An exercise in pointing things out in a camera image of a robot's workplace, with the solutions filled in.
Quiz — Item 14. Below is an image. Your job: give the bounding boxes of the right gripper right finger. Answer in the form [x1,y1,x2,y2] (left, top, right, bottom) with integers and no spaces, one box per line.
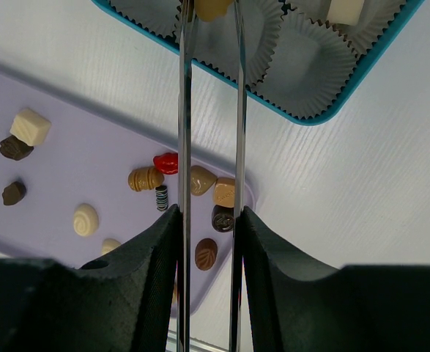
[240,208,430,351]

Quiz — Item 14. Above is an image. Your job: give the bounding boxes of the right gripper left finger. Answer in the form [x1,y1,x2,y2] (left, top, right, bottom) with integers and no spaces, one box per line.
[0,206,180,351]

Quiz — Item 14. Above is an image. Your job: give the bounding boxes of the white square chocolate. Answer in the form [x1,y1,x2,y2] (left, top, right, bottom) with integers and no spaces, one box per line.
[10,109,51,147]
[327,0,365,26]

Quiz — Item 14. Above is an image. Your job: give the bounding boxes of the metal tongs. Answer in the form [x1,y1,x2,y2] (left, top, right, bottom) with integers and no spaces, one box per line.
[177,1,247,351]

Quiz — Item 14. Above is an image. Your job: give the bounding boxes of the tan round chocolate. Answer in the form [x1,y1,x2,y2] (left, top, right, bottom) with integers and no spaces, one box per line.
[194,0,234,22]

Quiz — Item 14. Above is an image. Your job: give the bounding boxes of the cream oval chocolate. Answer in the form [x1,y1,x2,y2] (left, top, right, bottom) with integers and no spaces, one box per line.
[101,238,121,255]

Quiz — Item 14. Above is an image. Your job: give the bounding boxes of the white swirl oval chocolate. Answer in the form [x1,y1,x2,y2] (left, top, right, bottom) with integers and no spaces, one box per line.
[73,203,100,237]

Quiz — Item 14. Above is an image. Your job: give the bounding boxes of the brown leaf chocolate right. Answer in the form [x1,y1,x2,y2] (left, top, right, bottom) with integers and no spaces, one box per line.
[195,238,218,271]

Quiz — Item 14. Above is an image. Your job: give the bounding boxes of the brown leaf chocolate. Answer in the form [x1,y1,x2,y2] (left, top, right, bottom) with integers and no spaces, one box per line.
[195,238,218,271]
[2,181,27,206]

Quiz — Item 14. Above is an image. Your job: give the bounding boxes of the striped black white chocolate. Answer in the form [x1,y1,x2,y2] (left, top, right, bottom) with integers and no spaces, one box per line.
[155,185,168,212]

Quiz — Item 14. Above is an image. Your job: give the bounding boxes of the black swirl round chocolate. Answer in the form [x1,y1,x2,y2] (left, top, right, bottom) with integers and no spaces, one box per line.
[212,205,235,232]

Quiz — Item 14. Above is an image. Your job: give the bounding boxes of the tan barrel chocolate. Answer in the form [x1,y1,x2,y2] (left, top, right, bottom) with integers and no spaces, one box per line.
[127,166,164,192]

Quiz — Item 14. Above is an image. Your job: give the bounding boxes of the tan Sweet square chocolate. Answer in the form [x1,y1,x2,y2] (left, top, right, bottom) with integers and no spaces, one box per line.
[213,177,235,208]

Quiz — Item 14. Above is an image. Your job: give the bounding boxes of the tan heart chocolate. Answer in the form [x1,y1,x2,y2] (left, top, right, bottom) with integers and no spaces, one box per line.
[190,165,218,197]

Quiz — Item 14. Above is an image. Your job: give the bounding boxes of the red chocolate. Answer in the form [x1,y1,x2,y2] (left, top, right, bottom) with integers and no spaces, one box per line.
[153,153,179,175]

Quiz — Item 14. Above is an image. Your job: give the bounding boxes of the brown leaf chocolate left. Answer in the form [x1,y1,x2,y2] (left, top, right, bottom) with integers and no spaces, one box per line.
[2,181,27,206]

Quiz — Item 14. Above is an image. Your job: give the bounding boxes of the dark brown chocolate left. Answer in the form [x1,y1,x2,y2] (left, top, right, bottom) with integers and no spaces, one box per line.
[0,135,34,161]

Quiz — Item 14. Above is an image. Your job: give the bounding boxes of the teal chocolate box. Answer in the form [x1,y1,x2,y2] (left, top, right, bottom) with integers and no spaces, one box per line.
[92,0,426,127]

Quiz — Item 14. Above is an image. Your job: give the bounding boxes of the purple tray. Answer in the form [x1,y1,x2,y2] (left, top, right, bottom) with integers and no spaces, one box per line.
[0,58,260,318]

